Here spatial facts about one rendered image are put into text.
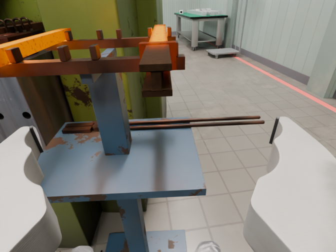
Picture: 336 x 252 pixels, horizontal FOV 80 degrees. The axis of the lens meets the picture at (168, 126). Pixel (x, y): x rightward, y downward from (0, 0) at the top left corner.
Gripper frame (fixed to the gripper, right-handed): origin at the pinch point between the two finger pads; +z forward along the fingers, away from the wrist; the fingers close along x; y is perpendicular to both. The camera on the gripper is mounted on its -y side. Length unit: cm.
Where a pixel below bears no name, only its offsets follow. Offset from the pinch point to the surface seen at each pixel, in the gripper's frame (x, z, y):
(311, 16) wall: 195, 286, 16
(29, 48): -22.7, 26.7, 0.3
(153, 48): -0.6, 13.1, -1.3
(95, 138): -19.9, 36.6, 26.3
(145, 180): -4.4, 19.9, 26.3
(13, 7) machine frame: -69, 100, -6
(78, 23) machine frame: -28, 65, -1
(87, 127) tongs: -23, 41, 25
